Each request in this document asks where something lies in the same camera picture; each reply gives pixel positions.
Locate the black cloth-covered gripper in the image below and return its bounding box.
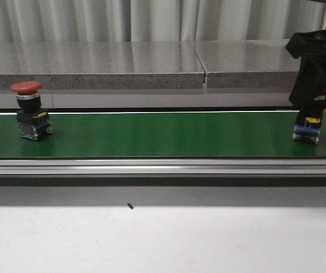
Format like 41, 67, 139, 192
286, 28, 326, 119

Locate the push button with blue base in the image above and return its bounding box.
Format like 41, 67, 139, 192
292, 115, 321, 144

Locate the red mushroom push button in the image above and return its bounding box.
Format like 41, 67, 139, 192
11, 81, 53, 141

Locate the grey stone countertop right slab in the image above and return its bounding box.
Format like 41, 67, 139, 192
195, 40, 300, 88

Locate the grey stone countertop slab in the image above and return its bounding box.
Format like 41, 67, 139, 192
0, 42, 205, 90
195, 40, 300, 88

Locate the green conveyor belt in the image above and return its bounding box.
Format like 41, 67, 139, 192
0, 111, 326, 158

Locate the white cabinet front panel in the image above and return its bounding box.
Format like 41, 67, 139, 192
0, 87, 299, 110

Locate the grey stone countertop left slab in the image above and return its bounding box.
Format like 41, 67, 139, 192
0, 42, 205, 90

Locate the aluminium conveyor frame rail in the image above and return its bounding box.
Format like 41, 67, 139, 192
0, 158, 326, 177

